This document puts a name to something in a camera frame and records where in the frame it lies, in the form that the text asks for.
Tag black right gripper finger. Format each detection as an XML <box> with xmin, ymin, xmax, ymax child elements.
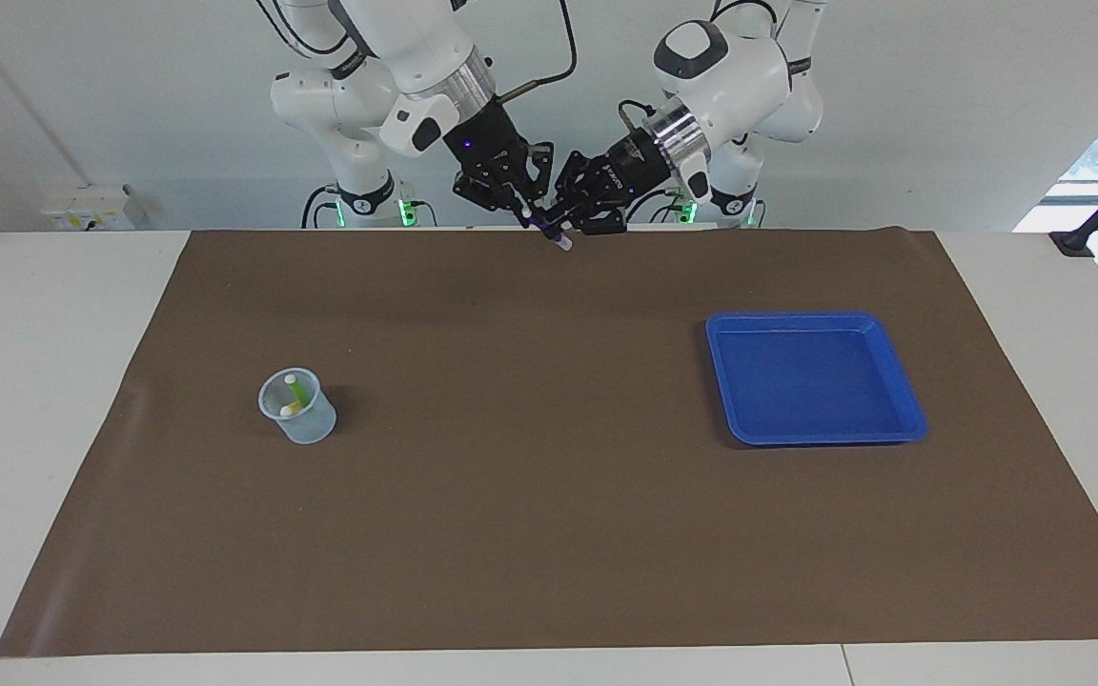
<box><xmin>511</xmin><ymin>143</ymin><xmax>555</xmax><ymax>215</ymax></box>
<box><xmin>454</xmin><ymin>171</ymin><xmax>531</xmax><ymax>228</ymax></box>

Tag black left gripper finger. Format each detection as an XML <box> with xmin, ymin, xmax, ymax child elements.
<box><xmin>563</xmin><ymin>191</ymin><xmax>626</xmax><ymax>236</ymax></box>
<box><xmin>554</xmin><ymin>151</ymin><xmax>619</xmax><ymax>215</ymax></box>

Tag purple marker pen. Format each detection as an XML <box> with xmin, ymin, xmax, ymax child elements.
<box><xmin>532</xmin><ymin>214</ymin><xmax>574</xmax><ymax>252</ymax></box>

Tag blue plastic tray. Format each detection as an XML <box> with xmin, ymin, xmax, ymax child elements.
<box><xmin>705</xmin><ymin>311</ymin><xmax>928</xmax><ymax>447</ymax></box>

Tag brown paper table mat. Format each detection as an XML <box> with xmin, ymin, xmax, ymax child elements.
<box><xmin>0</xmin><ymin>229</ymin><xmax>1098</xmax><ymax>658</ymax></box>

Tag translucent plastic cup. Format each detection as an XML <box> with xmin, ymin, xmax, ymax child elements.
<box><xmin>257</xmin><ymin>367</ymin><xmax>337</xmax><ymax>445</ymax></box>

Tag black left base cables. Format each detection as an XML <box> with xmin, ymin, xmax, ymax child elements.
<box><xmin>627</xmin><ymin>186</ymin><xmax>714</xmax><ymax>226</ymax></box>

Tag black base cables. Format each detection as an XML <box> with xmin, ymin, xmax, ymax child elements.
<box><xmin>299</xmin><ymin>184</ymin><xmax>437</xmax><ymax>230</ymax></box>
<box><xmin>627</xmin><ymin>186</ymin><xmax>714</xmax><ymax>226</ymax></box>

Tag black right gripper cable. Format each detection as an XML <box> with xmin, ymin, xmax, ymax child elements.
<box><xmin>497</xmin><ymin>0</ymin><xmax>577</xmax><ymax>101</ymax></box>

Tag black right base cables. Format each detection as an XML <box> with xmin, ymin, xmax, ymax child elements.
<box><xmin>299</xmin><ymin>184</ymin><xmax>437</xmax><ymax>230</ymax></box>

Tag white wall socket box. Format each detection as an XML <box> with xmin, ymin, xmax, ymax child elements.
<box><xmin>41</xmin><ymin>186</ymin><xmax>145</xmax><ymax>232</ymax></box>

